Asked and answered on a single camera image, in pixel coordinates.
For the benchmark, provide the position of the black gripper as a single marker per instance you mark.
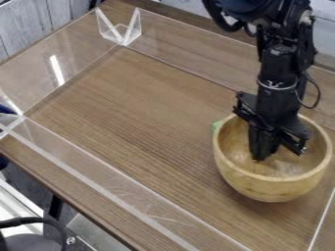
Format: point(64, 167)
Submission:
point(271, 113)

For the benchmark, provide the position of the green foam block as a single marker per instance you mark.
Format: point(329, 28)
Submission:
point(214, 125)

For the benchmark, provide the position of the brown wooden bowl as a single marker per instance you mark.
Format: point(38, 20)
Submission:
point(284, 176)

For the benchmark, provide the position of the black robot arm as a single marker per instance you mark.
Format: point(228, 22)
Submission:
point(281, 25)

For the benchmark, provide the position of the black table leg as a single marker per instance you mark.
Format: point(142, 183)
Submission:
point(54, 207)

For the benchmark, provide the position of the blue object at left edge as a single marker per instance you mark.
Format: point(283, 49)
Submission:
point(5, 110)

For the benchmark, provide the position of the clear acrylic corner bracket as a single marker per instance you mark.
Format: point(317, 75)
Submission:
point(120, 34)

